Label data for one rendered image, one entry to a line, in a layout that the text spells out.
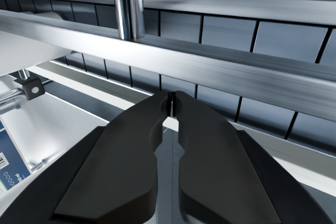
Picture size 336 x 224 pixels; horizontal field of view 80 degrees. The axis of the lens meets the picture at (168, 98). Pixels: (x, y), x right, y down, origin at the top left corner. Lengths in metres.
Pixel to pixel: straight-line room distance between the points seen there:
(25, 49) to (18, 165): 0.44
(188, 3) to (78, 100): 0.26
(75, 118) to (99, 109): 0.06
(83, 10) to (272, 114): 0.20
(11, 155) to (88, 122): 0.32
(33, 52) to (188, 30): 0.16
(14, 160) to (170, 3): 0.55
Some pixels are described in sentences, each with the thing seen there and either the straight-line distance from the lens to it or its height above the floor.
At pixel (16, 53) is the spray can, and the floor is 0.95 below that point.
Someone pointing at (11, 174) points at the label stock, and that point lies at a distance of 0.65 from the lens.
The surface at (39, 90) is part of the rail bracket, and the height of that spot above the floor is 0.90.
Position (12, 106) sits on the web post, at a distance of 0.59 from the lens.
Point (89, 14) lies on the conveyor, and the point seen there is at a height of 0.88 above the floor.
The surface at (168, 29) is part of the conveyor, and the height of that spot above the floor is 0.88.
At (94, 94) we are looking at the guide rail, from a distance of 0.22.
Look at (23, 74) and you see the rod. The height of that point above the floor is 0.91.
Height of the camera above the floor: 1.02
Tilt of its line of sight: 46 degrees down
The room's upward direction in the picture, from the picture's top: 129 degrees counter-clockwise
